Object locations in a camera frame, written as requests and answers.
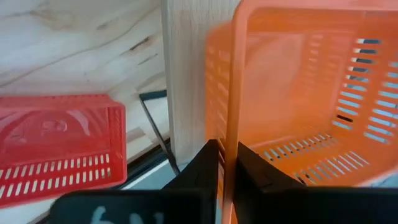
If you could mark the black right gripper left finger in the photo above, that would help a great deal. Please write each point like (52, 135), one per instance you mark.
(202, 174)

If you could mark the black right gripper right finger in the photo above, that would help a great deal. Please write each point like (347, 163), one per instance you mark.
(255, 174)

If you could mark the orange plastic basket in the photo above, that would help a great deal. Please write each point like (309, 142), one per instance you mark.
(280, 93)

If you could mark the red plastic basket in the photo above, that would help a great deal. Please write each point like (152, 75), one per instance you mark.
(56, 140)

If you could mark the black aluminium table frame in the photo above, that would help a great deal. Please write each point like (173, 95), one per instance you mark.
(146, 163)

